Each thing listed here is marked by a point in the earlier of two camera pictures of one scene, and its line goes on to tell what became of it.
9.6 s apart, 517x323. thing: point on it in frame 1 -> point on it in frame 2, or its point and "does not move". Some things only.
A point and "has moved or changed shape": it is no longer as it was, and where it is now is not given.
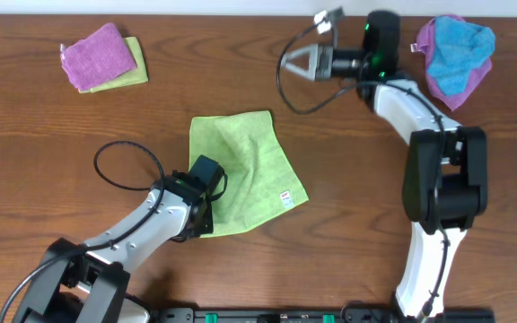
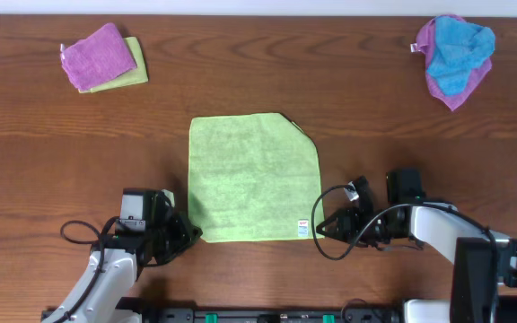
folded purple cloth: x=97 y=58 does not move
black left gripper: x=218 y=193 -> x=179 y=231
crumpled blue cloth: x=459 y=48 does not move
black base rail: x=316 y=316 does not move
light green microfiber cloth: x=262 y=181 has moved or changed shape
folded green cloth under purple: x=135 y=76 does not move
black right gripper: x=322 y=62 -> x=348 y=222
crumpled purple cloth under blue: x=425 y=43 does not move
